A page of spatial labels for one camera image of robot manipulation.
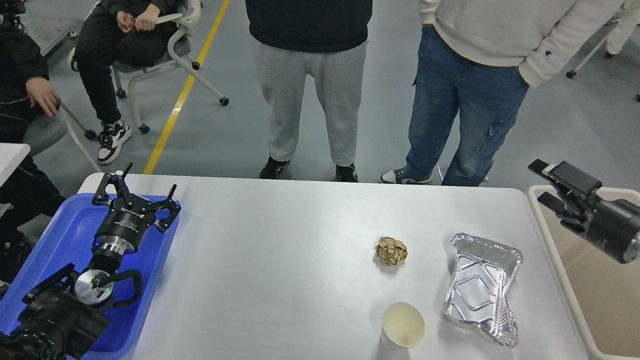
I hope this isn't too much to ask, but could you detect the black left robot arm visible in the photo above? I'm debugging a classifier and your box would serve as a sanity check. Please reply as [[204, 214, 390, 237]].
[[1, 170, 182, 360]]

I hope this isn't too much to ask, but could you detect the white chair leg with caster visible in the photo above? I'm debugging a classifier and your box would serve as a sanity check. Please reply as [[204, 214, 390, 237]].
[[566, 35, 608, 79]]

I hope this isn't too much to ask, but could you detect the white side table corner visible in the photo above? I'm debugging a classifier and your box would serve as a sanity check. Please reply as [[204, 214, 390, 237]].
[[0, 142, 31, 186]]

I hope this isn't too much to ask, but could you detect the crushed aluminium foil tray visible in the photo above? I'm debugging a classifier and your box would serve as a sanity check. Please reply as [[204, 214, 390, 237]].
[[443, 233, 523, 347]]

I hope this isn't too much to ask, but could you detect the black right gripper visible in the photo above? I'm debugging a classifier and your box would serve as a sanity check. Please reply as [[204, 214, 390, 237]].
[[528, 159, 639, 264]]

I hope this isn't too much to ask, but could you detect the beige plastic bin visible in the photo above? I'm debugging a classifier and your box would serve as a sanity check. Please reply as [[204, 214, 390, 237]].
[[526, 185, 640, 360]]

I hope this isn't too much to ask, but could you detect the person in grey sweatpants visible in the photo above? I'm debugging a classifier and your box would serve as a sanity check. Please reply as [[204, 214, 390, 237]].
[[244, 0, 374, 183]]

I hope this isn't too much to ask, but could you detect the blue plastic tray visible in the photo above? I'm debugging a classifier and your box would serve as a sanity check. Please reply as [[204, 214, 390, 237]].
[[0, 193, 179, 360]]

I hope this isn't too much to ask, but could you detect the person in black at left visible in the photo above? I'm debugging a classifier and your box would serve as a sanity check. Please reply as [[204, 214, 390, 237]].
[[0, 25, 65, 283]]

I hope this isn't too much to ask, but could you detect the person in white at corner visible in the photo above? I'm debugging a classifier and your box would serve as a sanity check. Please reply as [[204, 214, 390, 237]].
[[605, 0, 640, 59]]

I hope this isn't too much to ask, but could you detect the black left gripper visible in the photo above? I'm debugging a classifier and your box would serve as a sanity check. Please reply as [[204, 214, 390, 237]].
[[91, 162, 181, 254]]

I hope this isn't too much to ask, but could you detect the seated person in black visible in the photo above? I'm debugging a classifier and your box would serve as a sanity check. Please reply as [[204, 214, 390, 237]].
[[70, 0, 176, 166]]

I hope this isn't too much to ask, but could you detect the person in blue jeans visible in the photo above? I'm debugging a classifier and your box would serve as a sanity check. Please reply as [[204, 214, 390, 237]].
[[379, 0, 622, 187]]

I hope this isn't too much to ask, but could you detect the white grey office chair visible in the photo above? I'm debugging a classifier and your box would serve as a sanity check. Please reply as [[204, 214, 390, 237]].
[[111, 0, 230, 133]]

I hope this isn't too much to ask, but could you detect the grey chair at left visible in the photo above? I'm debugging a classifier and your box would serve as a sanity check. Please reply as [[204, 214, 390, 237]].
[[23, 103, 101, 173]]

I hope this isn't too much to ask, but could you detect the white paper cup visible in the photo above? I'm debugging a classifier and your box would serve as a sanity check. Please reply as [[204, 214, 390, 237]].
[[380, 301, 426, 350]]

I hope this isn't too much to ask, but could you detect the crumpled brown paper ball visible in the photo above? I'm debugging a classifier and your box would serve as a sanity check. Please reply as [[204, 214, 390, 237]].
[[375, 236, 409, 268]]

